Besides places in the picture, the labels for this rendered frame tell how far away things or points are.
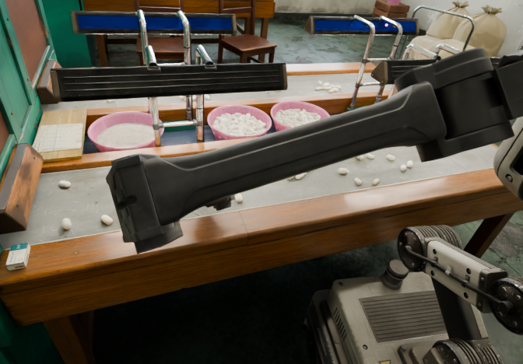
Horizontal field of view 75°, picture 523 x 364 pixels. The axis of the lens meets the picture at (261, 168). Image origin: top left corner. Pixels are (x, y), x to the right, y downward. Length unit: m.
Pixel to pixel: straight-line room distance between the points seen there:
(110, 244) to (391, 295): 0.90
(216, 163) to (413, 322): 1.05
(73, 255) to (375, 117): 0.78
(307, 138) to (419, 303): 1.05
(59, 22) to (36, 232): 2.81
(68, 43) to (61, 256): 2.96
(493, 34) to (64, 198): 4.93
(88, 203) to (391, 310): 1.00
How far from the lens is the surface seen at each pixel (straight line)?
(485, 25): 5.24
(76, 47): 3.75
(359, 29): 1.82
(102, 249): 0.94
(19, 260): 0.96
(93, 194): 1.14
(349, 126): 0.35
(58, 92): 0.98
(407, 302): 1.31
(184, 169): 0.32
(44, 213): 1.12
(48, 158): 1.27
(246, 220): 0.97
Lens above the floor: 1.46
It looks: 37 degrees down
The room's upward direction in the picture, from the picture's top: 7 degrees clockwise
